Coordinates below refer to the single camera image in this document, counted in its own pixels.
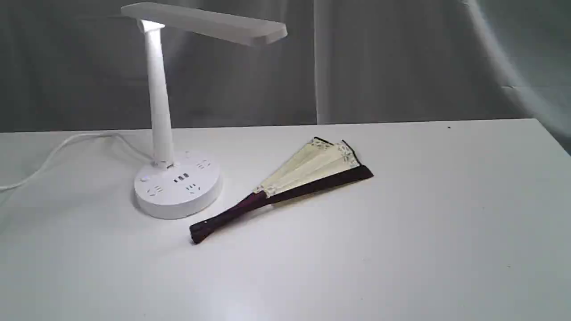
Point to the white desk lamp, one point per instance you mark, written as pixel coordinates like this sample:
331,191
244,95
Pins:
177,184

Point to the paper folding fan purple ribs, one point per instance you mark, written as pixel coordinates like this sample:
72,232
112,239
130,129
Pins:
318,166

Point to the grey backdrop curtain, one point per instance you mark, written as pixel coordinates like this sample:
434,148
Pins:
71,65

